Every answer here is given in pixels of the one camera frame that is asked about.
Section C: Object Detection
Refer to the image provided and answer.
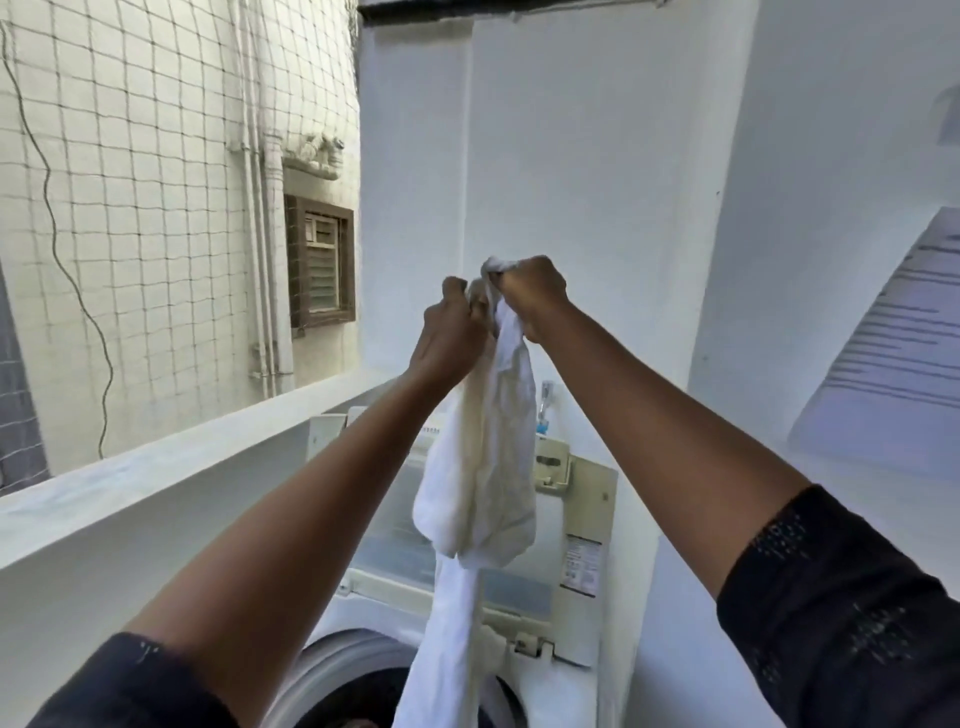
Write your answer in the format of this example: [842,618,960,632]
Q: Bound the person's right hand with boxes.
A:
[491,254,575,345]

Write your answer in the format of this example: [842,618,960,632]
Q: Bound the person's left hand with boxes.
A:
[408,275,496,388]

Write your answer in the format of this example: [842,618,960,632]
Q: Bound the white clothes garment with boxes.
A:
[391,256,540,728]

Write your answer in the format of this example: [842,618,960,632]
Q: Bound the glass washing machine lid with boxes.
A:
[307,404,620,669]

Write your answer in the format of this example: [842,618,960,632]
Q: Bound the white top-load washing machine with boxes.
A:
[262,404,620,728]

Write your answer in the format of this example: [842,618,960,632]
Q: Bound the person's right forearm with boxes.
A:
[524,299,815,598]

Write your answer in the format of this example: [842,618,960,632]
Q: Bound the white pipe elbow cluster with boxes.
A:
[281,133,348,181]

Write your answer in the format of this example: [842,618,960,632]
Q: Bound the brown louvred window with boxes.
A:
[283,193,358,337]

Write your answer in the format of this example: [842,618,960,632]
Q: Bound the white drain pipes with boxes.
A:
[228,0,298,399]

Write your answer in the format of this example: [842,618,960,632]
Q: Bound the safety net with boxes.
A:
[0,0,361,489]

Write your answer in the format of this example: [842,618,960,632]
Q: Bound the printed white paper sheet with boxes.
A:
[787,206,960,481]

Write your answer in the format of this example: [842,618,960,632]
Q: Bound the large blue framed window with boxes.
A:
[0,262,50,496]

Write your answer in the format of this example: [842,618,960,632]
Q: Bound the black hanging wall cable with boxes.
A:
[0,22,114,460]

